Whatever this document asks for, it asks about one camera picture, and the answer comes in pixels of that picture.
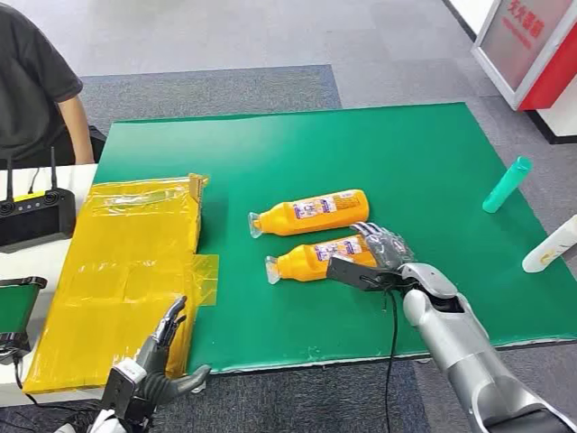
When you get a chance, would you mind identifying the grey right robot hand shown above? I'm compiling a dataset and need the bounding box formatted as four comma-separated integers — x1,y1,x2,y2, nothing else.
351,221,416,272

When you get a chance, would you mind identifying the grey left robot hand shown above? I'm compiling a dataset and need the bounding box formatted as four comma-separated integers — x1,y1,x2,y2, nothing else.
129,295,212,420

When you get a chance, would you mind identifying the orange bottle with clear cap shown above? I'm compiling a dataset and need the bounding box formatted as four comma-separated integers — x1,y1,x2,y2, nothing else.
265,234,379,286
247,189,371,240

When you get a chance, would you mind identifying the teal plastic bottle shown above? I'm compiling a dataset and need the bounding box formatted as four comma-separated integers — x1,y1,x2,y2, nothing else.
482,155,534,215

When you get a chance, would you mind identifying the white plastic bottle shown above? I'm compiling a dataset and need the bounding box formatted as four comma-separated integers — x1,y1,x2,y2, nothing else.
522,214,577,275

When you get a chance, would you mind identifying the green table mat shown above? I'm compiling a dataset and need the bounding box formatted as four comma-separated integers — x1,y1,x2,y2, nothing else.
94,102,577,375

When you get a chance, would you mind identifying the yellow tape-wrapped box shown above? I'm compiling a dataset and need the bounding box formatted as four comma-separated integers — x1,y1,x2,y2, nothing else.
23,173,220,396

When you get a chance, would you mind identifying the white side table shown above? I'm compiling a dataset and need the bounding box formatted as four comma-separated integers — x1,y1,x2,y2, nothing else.
0,163,106,409

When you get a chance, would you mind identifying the black remote controller with antennas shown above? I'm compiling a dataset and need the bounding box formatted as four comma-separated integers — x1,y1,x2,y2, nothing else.
0,146,77,254

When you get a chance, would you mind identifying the black chair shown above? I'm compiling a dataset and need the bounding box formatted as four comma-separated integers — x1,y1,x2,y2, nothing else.
87,125,108,163

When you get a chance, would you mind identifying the red and white display stand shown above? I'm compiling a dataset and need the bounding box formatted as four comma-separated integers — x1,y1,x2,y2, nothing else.
471,0,577,145

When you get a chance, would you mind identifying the person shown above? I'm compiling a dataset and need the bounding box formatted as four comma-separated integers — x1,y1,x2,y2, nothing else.
0,3,95,170

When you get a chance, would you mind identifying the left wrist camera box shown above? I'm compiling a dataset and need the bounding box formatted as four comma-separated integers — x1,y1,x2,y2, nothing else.
101,359,148,420

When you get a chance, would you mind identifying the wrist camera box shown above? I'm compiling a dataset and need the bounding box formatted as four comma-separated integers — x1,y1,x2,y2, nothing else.
325,256,404,294
101,359,148,420

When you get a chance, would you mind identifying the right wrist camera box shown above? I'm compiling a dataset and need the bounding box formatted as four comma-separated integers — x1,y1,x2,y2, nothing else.
325,256,404,294

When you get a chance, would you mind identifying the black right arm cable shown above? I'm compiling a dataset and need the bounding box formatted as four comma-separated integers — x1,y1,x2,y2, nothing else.
382,289,400,433

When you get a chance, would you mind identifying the black tablet cable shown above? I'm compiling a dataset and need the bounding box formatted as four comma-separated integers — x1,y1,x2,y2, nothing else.
11,355,98,415

